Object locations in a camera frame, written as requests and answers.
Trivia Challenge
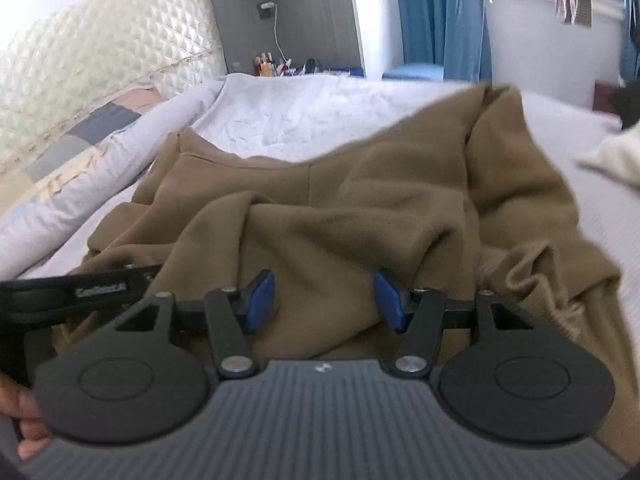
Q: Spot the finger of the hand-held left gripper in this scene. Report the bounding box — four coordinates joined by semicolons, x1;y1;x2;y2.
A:
62;264;166;326

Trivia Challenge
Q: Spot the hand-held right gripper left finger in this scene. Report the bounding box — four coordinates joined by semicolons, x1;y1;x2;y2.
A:
115;268;277;380

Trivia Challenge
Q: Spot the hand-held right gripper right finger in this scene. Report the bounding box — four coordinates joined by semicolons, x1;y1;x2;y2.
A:
372;268;536;378

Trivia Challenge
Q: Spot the brown hoodie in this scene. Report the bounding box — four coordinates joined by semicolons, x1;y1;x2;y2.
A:
50;82;640;466

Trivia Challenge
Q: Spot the person's left hand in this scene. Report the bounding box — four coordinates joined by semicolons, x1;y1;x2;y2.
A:
0;382;53;461

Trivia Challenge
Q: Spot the patchwork pillow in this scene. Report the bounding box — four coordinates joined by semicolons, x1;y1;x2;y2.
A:
0;85;168;211

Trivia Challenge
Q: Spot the blue covered chair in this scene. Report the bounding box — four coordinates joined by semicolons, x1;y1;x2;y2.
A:
382;0;493;83

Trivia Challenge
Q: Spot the cluster of cosmetic bottles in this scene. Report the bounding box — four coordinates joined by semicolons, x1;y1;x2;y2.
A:
252;52;293;77

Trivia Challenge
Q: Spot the cream quilted headboard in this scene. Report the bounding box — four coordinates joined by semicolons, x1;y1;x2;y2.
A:
0;0;223;171

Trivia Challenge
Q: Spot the white grey striped sweater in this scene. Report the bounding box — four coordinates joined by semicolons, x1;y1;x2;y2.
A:
575;122;640;186

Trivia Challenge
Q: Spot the light blue curtain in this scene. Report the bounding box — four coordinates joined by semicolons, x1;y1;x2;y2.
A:
620;0;640;81

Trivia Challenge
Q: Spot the white charger cable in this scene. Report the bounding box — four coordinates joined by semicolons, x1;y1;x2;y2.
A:
267;7;293;73

